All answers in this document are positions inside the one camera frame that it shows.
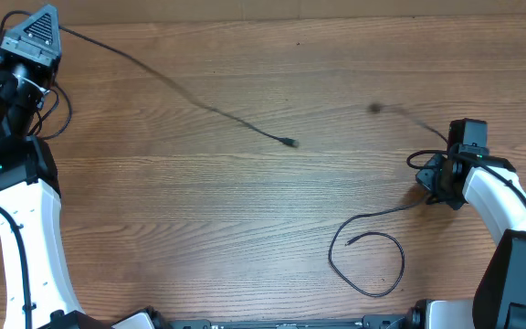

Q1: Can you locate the smooth black usb cable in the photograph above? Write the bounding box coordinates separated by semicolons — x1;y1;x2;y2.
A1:
27;81;73;141

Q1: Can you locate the braided black usb cable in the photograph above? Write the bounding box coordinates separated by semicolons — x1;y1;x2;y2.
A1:
328;103;449;299

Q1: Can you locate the thin black usb cable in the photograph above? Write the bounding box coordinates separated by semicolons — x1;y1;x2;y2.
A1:
0;9;300;150

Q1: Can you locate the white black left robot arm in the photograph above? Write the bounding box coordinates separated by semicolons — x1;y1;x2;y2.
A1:
0;5;83;328

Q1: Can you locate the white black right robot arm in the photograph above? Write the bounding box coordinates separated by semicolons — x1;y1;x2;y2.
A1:
404;119;526;329

